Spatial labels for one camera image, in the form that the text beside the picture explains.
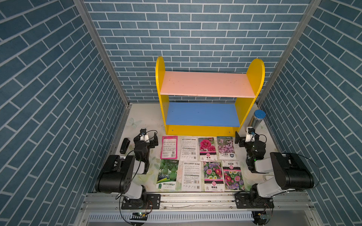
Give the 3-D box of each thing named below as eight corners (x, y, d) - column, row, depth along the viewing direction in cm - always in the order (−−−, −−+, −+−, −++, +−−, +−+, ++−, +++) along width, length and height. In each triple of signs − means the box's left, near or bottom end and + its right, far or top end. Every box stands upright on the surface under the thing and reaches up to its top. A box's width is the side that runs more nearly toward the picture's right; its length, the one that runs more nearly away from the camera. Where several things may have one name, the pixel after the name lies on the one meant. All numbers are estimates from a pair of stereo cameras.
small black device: (121, 154, 94) (119, 151, 90) (125, 141, 100) (123, 138, 97) (126, 154, 94) (124, 151, 90) (130, 141, 100) (128, 138, 97)
